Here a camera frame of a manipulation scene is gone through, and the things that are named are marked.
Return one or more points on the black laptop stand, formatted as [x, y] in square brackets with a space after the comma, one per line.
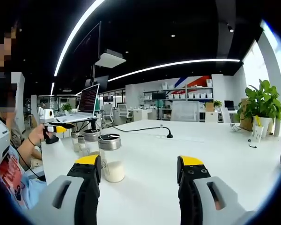
[93, 124]

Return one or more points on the black mounted monitor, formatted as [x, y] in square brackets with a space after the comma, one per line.
[101, 83]

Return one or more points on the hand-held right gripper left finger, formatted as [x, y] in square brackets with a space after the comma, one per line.
[87, 197]

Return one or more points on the brown paper bag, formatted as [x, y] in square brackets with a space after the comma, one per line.
[246, 124]

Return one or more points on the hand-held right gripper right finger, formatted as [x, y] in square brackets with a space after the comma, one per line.
[187, 199]

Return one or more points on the white swivel office chair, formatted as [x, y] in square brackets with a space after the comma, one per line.
[107, 110]
[123, 108]

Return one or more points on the silver open laptop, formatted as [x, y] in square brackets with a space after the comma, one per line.
[89, 98]

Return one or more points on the large seasoning bottle white grains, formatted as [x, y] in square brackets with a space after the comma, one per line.
[112, 171]

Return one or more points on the large seasoning bottle brown powder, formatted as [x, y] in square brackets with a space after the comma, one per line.
[91, 136]

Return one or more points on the small black monitor on stand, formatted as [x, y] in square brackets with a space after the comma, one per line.
[158, 95]

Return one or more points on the bright large window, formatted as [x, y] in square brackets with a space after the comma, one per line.
[255, 75]

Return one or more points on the white mesh office chair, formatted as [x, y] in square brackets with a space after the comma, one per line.
[185, 111]

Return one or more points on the black laptop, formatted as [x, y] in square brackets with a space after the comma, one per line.
[229, 104]

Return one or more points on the shelving unit with white bins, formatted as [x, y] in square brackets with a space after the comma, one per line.
[200, 95]

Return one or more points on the large black hanging display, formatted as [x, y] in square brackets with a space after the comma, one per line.
[91, 39]

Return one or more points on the white ceiling light strip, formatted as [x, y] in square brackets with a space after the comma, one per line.
[178, 62]
[52, 89]
[63, 51]

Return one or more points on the person's blue printed sweatshirt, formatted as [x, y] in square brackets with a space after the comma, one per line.
[18, 187]

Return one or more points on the black ceiling spotlight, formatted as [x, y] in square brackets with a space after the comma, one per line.
[230, 29]

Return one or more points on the brown cardboard box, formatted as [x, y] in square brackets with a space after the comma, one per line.
[209, 107]

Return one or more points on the white patterned paper cup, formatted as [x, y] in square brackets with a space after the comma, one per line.
[257, 134]

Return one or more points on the small green potted plant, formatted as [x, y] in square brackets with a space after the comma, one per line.
[66, 107]
[217, 103]

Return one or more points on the small seasoning bottle white powder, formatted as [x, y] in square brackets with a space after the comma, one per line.
[80, 139]

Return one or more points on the large green potted plant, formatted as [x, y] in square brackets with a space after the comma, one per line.
[263, 100]

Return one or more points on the white ceiling air conditioner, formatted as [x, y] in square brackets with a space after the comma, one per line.
[110, 59]

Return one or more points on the person's left hand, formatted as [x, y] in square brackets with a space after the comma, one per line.
[37, 134]

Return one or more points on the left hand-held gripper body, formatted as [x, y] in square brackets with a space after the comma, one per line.
[46, 116]

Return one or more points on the white plain chair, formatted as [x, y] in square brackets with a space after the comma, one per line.
[225, 114]

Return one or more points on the small black earpiece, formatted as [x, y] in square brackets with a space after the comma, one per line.
[249, 140]

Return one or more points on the small seasoning bottle beige powder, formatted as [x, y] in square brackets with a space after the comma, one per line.
[75, 134]

